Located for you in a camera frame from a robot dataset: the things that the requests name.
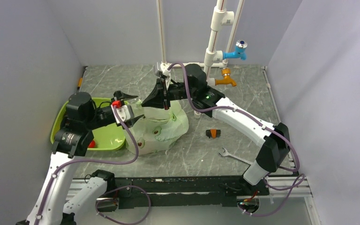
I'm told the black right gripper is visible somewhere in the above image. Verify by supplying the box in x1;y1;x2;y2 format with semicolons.
142;78;196;110

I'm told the light green plastic bag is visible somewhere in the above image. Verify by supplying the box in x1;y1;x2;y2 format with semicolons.
129;99;189;155

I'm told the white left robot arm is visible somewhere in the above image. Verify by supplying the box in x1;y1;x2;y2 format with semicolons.
21;91;138;225

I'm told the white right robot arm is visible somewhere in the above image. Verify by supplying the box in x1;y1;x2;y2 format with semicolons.
142;63;290;195

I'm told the red fake tomato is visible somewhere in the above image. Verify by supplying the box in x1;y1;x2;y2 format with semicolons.
88;140;96;148

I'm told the green plastic basin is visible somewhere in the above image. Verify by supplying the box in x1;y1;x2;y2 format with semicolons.
50;100;126;151

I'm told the black orange small tool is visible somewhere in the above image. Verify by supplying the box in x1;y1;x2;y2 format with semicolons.
205;129;221;139

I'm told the orange plastic faucet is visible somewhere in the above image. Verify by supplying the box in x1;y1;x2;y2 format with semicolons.
215;67;237;87

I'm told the silver metal wrench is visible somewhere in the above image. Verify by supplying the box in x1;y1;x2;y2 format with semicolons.
217;148;252;165

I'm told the blue plastic faucet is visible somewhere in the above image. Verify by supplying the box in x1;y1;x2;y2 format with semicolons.
223;40;247;60

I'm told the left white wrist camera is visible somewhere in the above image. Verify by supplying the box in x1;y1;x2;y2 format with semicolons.
111;100;135;126

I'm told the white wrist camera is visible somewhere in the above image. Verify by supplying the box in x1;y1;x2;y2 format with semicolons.
154;62;172;87
111;100;135;126

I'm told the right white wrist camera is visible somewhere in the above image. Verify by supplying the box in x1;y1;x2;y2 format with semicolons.
154;62;172;87

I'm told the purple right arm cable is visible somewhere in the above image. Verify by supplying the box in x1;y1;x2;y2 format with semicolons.
166;62;306;192

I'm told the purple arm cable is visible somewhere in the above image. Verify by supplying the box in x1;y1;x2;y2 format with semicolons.
166;62;306;192
33;105;140;225

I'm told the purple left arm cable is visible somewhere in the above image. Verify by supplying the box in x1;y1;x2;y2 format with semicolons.
33;105;140;225

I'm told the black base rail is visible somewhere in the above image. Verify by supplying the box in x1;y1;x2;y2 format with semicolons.
85;169;270;209

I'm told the white PVC pipe frame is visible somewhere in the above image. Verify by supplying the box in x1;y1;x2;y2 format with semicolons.
165;0;244;117

